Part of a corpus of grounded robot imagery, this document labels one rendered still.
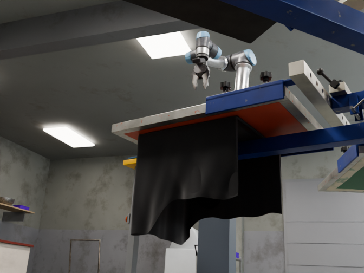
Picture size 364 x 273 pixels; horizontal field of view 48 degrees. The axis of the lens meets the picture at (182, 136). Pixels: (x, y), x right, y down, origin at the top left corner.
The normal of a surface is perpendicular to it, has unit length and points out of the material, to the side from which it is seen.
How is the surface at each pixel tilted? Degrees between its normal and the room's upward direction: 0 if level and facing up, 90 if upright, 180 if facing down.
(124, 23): 90
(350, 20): 90
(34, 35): 90
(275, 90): 90
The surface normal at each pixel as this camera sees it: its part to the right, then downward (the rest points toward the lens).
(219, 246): -0.33, -0.34
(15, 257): 0.94, -0.07
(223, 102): -0.55, -0.31
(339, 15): 0.44, -0.29
